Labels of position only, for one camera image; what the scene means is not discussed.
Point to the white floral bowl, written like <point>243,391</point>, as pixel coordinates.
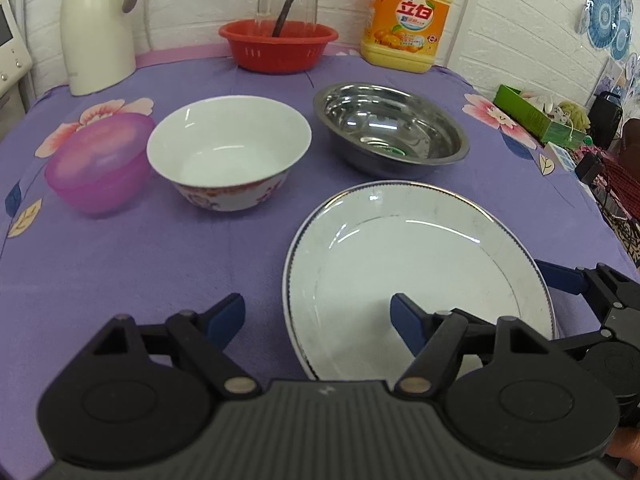
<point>225,145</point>

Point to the stainless steel bowl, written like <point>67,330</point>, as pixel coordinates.
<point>390,120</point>

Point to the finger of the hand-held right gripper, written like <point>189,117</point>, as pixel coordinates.
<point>580,342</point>
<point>557,276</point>

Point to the small blue paper fan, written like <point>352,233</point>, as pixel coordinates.
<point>621,37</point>

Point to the green cardboard box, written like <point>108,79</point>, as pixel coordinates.
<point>520,110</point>

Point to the red plastic basket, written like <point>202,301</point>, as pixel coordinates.
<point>275,55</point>

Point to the white thermos jug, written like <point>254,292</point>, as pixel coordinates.
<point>95,25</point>

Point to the white power strip with plug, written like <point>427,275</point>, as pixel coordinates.
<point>560,157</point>

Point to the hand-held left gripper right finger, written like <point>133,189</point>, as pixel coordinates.
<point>407,320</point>

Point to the person's right hand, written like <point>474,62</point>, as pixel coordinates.
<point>627,452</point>

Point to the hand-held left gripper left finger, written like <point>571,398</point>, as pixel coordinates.
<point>225,317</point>

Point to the white plate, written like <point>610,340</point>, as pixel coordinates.
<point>400,250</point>

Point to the purple plastic bowl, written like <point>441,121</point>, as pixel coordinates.
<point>95,160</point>

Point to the wall poster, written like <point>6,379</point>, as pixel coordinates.
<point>612,77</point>

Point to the yellow bath sponge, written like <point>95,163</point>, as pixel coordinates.
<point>575,115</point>

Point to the black box device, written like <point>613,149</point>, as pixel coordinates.
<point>605,117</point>

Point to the white appliance with screen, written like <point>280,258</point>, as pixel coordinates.
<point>10,35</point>

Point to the red patterned cloth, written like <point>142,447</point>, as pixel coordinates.
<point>620,195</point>

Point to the yellow detergent bottle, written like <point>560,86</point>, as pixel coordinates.
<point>405,25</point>

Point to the purple floral tablecloth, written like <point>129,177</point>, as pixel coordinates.
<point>200,260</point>

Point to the large blue paper fan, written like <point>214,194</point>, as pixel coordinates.
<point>602,12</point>

